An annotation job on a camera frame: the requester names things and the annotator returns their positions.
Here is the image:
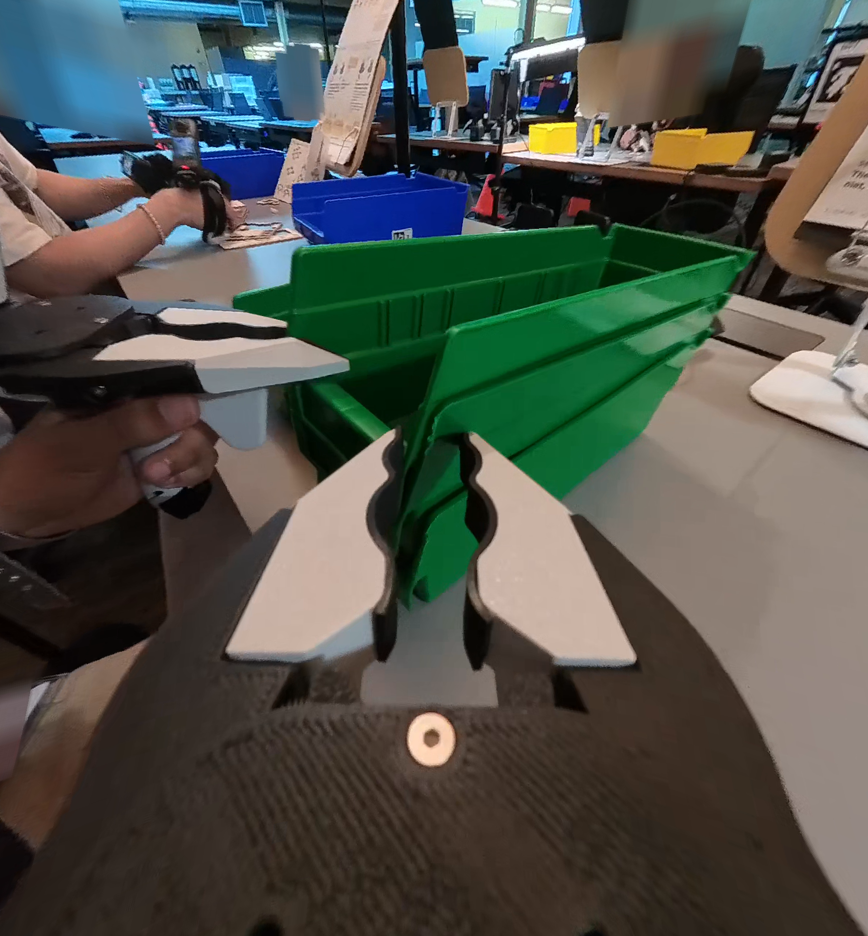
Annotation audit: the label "brown sign board stand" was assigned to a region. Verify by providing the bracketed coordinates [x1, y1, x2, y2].
[748, 0, 868, 463]

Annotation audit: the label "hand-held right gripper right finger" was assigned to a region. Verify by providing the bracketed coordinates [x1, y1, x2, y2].
[462, 431, 639, 671]

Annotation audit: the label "small brown board stand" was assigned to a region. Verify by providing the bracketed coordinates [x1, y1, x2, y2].
[422, 47, 472, 139]

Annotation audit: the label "yellow plastic bin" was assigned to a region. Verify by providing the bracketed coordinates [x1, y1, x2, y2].
[649, 128, 757, 171]
[527, 120, 581, 156]

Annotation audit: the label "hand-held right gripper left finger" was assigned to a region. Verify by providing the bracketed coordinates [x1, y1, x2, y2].
[224, 428, 405, 665]

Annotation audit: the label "flat cardboard pieces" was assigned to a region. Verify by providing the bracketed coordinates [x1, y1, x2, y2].
[218, 197, 308, 252]

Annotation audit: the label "black pole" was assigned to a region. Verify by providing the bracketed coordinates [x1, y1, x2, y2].
[389, 0, 415, 181]

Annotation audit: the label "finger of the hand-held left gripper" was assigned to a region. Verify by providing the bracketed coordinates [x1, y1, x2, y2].
[90, 336, 351, 451]
[149, 306, 290, 345]

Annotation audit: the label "hanging cardboard sign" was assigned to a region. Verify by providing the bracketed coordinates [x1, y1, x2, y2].
[308, 0, 400, 178]

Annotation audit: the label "white instruction sheet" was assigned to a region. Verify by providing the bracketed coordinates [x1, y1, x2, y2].
[803, 95, 868, 236]

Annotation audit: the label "grey desk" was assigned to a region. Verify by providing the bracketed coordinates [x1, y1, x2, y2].
[116, 241, 868, 936]

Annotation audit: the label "person's khaki trouser legs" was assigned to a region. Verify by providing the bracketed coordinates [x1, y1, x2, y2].
[0, 636, 158, 842]

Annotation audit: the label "person's left hand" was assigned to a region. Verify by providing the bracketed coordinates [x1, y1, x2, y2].
[0, 395, 220, 544]

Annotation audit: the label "blue plastic bin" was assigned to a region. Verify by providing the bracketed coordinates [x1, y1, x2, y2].
[291, 172, 471, 247]
[200, 146, 289, 200]

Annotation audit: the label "another person's forearm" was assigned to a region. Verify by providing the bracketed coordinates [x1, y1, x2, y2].
[10, 186, 210, 298]

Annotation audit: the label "grey desk slot cover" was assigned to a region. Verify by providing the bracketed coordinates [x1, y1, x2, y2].
[714, 307, 828, 361]

